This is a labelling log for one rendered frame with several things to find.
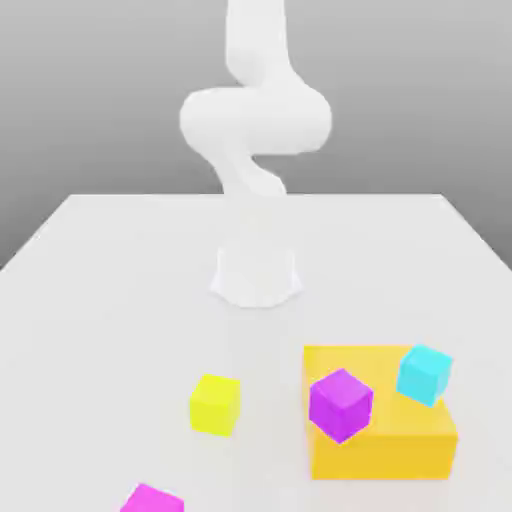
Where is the small yellow cube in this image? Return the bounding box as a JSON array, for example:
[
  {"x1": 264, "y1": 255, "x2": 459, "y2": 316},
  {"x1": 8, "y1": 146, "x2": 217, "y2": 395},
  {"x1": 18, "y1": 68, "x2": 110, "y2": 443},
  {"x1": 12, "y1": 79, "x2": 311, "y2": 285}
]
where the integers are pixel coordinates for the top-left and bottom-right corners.
[{"x1": 189, "y1": 373, "x2": 242, "y2": 438}]

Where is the small purple cube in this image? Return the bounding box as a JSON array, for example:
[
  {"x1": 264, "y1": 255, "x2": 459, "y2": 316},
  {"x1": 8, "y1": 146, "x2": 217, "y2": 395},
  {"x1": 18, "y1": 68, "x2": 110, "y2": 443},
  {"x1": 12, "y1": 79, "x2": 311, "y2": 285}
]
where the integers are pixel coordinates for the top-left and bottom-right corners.
[{"x1": 308, "y1": 367, "x2": 375, "y2": 445}]

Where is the small cyan cube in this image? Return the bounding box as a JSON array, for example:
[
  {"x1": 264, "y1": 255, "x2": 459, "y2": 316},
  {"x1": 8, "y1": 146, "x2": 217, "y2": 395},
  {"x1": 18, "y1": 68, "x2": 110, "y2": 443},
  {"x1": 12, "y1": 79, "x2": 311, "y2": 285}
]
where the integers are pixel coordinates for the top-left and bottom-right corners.
[{"x1": 395, "y1": 343, "x2": 454, "y2": 408}]

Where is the small magenta cube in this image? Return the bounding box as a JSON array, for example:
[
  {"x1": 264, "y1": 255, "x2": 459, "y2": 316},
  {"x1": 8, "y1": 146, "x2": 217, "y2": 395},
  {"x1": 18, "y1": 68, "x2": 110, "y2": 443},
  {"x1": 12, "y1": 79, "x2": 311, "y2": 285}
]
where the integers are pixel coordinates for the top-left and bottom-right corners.
[{"x1": 119, "y1": 482, "x2": 186, "y2": 512}]

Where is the large orange box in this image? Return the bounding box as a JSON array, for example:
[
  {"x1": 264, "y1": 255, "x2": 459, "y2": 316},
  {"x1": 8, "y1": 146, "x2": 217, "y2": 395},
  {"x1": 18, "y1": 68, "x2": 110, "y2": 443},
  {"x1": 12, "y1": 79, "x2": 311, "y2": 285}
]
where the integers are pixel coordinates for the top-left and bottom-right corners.
[{"x1": 303, "y1": 344, "x2": 460, "y2": 481}]

